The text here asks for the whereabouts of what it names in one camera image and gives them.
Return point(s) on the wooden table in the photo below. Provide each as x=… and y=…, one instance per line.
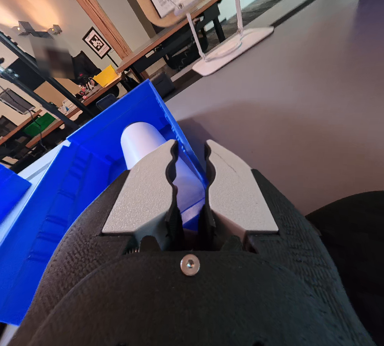
x=90, y=100
x=18, y=130
x=156, y=43

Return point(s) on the yellow plastic bin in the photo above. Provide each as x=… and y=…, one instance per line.
x=105, y=77

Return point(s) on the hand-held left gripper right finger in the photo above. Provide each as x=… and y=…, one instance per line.
x=240, y=199

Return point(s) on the thin black pole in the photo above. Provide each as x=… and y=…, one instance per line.
x=45, y=73

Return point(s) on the framed marker picture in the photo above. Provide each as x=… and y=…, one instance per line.
x=96, y=42

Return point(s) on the black round pad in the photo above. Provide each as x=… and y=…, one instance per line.
x=354, y=247

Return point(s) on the dark grey case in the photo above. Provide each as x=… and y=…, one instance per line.
x=163, y=85

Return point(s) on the grey wall lamp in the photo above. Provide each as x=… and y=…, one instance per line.
x=36, y=29

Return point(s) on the white plastic bottle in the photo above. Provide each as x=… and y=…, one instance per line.
x=141, y=139

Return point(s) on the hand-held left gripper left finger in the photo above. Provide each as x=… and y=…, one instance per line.
x=141, y=199

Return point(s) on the blue plastic bin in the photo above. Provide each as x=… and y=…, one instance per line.
x=60, y=202
x=12, y=193

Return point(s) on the wooden post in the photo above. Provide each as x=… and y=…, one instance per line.
x=102, y=22

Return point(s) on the black light stand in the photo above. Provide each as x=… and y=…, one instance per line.
x=36, y=97

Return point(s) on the green plastic bin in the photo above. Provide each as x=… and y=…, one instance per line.
x=40, y=125

